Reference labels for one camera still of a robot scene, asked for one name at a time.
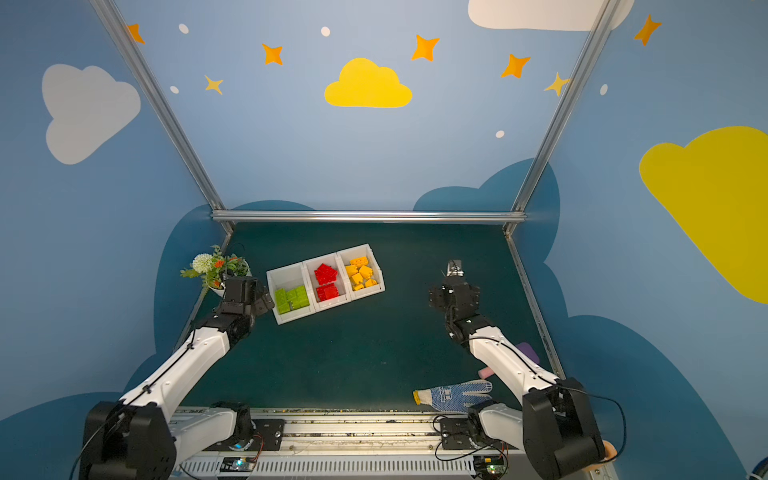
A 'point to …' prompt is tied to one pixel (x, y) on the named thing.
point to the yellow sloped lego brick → (351, 270)
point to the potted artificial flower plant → (215, 268)
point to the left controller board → (237, 464)
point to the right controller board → (489, 467)
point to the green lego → (290, 299)
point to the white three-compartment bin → (303, 274)
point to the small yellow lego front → (357, 278)
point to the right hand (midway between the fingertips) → (453, 282)
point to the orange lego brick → (359, 262)
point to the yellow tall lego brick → (365, 271)
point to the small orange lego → (370, 282)
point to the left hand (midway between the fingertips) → (254, 299)
